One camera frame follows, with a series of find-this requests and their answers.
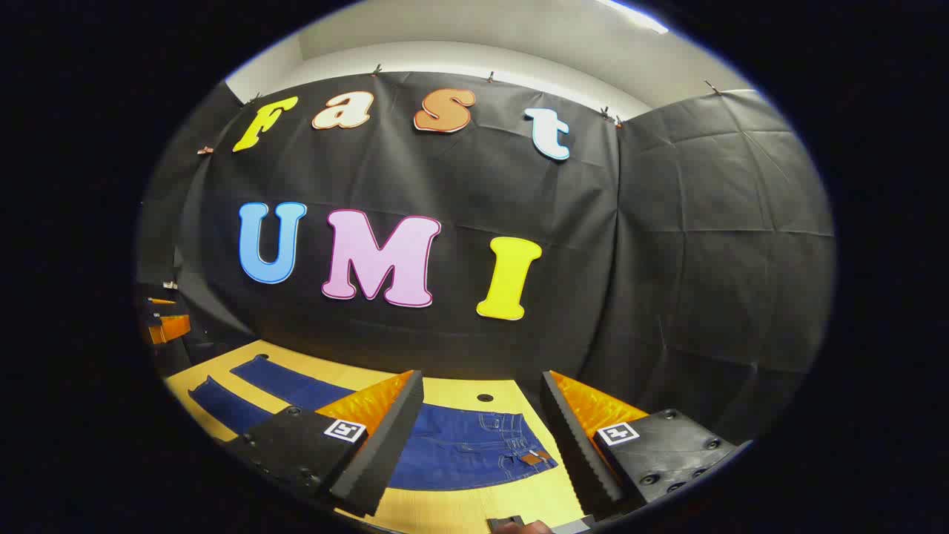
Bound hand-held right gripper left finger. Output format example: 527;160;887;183
222;370;424;518

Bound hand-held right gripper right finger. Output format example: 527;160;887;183
542;370;751;521

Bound black backdrop cloth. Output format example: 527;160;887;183
136;70;839;446

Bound blue denim jeans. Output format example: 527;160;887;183
188;355;559;492

